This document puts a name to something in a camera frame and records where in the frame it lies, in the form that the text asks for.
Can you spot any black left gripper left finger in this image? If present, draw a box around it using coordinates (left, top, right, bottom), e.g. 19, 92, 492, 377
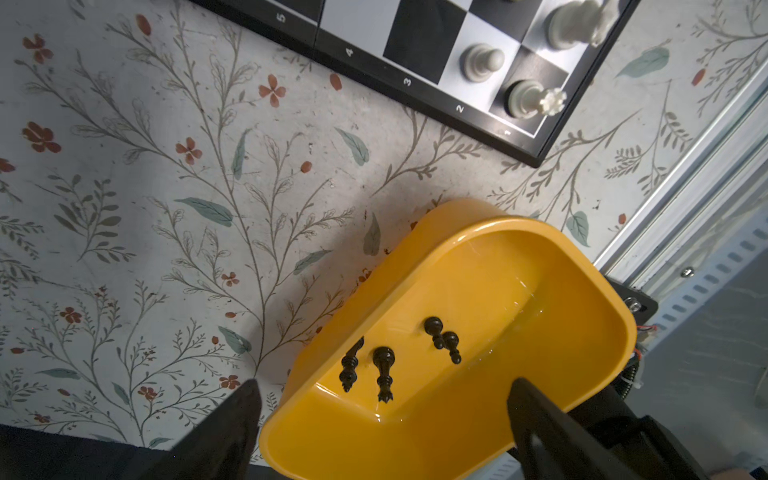
136, 379, 262, 479

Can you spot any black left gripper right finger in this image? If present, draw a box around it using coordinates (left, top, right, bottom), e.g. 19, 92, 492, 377
507, 378, 639, 479

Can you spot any black chess piece bishop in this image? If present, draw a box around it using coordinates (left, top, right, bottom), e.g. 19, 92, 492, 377
339, 337, 364, 393

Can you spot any black chess pawn pair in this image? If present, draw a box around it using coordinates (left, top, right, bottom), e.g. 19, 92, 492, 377
423, 316, 462, 365

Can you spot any yellow plastic tray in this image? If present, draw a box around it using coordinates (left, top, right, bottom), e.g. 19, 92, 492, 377
259, 199, 637, 479

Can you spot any black white chessboard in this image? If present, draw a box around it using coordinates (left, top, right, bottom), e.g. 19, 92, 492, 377
206, 0, 636, 167

